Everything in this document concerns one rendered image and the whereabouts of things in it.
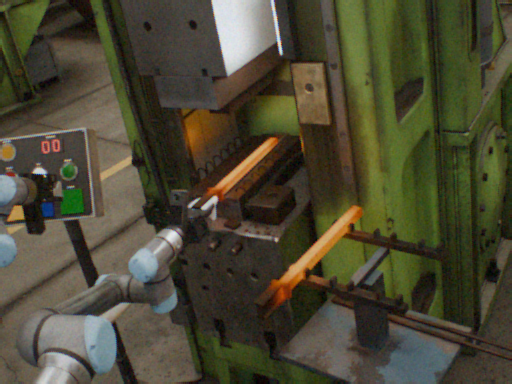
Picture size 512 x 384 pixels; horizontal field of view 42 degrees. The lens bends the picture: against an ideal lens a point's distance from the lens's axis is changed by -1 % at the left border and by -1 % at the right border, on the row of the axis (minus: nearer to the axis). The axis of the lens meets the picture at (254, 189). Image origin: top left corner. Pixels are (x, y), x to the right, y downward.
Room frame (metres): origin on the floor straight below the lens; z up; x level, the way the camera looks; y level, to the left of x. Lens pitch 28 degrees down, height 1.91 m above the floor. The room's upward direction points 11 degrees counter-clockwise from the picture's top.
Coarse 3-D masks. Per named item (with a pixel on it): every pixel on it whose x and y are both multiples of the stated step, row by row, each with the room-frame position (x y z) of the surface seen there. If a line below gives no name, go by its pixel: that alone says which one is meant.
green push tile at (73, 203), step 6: (66, 192) 1.87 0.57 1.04; (72, 192) 1.86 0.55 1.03; (78, 192) 1.86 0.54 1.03; (66, 198) 1.86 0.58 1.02; (72, 198) 1.85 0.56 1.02; (78, 198) 1.85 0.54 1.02; (60, 204) 1.85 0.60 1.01; (66, 204) 1.85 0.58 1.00; (72, 204) 1.84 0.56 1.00; (78, 204) 1.84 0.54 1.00; (66, 210) 1.84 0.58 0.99; (72, 210) 1.84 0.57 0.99; (78, 210) 1.83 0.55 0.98; (84, 210) 1.83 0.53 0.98
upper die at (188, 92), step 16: (272, 48) 1.95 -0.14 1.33; (256, 64) 1.87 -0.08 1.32; (272, 64) 1.94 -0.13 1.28; (160, 80) 1.79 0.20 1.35; (176, 80) 1.76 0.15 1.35; (192, 80) 1.72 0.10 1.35; (208, 80) 1.69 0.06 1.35; (224, 80) 1.73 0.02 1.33; (240, 80) 1.79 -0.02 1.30; (256, 80) 1.86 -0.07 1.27; (160, 96) 1.80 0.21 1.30; (176, 96) 1.76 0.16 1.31; (192, 96) 1.73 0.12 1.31; (208, 96) 1.70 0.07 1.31; (224, 96) 1.72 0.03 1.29
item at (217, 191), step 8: (264, 144) 1.98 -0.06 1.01; (272, 144) 1.99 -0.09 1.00; (256, 152) 1.93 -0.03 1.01; (264, 152) 1.94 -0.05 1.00; (248, 160) 1.89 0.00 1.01; (256, 160) 1.90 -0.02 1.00; (240, 168) 1.84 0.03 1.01; (232, 176) 1.80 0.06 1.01; (224, 184) 1.75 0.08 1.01; (208, 192) 1.72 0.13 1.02; (216, 192) 1.71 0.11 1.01; (200, 200) 1.68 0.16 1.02; (208, 200) 1.67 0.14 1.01
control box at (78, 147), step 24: (0, 144) 2.00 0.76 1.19; (24, 144) 1.98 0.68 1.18; (72, 144) 1.94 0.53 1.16; (96, 144) 1.99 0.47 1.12; (0, 168) 1.96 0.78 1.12; (24, 168) 1.94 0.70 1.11; (48, 168) 1.92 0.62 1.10; (96, 168) 1.93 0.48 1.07; (96, 192) 1.88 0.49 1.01; (72, 216) 1.83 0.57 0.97; (96, 216) 1.83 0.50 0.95
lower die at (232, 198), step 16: (256, 144) 2.04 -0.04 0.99; (288, 144) 1.98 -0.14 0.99; (224, 160) 1.98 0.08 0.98; (240, 160) 1.94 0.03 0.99; (208, 176) 1.89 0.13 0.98; (224, 176) 1.85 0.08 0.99; (240, 176) 1.81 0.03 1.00; (256, 176) 1.80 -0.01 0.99; (192, 192) 1.81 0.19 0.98; (224, 192) 1.73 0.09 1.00; (240, 192) 1.72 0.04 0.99; (224, 208) 1.72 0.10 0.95; (240, 208) 1.69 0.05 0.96
